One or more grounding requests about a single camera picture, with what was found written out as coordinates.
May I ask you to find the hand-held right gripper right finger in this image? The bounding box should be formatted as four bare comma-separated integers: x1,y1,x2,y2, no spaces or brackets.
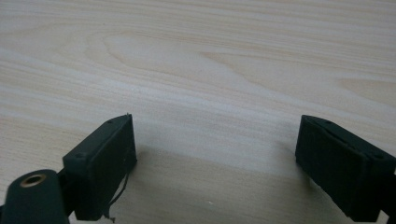
294,114,396,223

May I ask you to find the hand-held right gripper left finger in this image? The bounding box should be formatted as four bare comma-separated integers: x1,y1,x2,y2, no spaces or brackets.
62,113,138,222

